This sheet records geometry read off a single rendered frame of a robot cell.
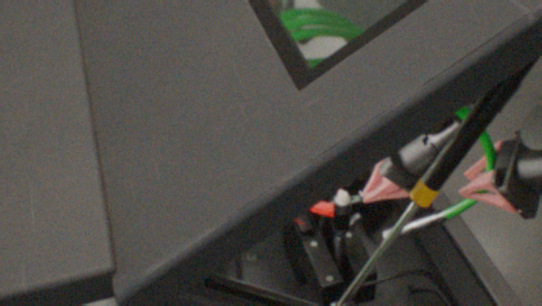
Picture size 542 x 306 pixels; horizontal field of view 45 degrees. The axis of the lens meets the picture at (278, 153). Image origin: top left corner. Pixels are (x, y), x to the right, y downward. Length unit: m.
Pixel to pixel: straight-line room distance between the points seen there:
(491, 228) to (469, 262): 1.38
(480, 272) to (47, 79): 0.80
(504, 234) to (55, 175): 2.16
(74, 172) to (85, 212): 0.05
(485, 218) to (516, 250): 0.17
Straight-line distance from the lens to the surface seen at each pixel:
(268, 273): 1.31
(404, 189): 1.00
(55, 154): 0.58
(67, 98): 0.64
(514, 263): 2.50
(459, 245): 1.23
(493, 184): 0.85
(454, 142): 0.54
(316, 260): 1.13
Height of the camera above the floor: 1.86
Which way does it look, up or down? 42 degrees down
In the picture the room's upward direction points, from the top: 2 degrees counter-clockwise
